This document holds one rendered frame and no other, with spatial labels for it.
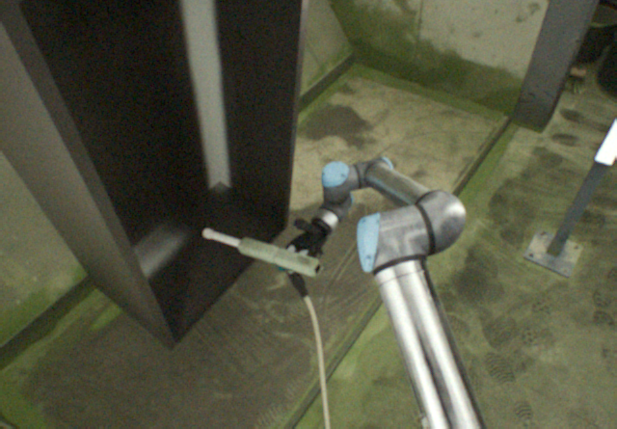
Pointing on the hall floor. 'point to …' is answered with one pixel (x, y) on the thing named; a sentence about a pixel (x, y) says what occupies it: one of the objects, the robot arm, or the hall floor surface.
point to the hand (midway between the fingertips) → (286, 266)
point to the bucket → (597, 34)
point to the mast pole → (577, 206)
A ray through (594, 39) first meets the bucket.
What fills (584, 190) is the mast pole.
